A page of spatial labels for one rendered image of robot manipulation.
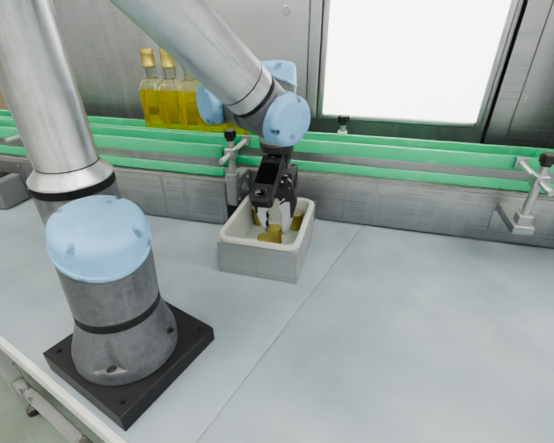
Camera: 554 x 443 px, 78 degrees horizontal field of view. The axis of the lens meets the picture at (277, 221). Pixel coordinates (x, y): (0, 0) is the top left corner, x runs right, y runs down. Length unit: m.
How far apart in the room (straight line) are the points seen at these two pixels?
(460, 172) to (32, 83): 0.83
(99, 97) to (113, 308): 1.00
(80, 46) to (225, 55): 0.97
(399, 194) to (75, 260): 0.71
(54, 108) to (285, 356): 0.49
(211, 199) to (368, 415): 0.60
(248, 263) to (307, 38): 0.61
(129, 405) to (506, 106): 1.04
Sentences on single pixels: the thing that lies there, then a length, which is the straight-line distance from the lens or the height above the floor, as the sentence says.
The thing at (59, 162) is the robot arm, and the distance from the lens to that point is 0.55.
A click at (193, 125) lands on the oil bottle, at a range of 0.99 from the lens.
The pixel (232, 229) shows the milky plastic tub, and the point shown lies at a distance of 0.77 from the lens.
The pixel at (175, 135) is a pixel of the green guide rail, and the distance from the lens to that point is 0.98.
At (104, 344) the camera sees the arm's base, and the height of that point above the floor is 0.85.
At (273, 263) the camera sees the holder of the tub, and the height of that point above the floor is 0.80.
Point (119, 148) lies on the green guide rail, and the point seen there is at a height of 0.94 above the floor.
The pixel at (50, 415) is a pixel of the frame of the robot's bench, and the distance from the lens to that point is 1.36.
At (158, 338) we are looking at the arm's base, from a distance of 0.55.
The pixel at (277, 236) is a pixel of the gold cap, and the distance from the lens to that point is 0.78.
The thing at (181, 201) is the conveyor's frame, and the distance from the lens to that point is 0.94.
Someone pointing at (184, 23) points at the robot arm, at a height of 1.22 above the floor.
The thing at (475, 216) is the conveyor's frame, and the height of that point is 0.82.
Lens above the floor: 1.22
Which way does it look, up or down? 31 degrees down
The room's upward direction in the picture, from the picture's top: straight up
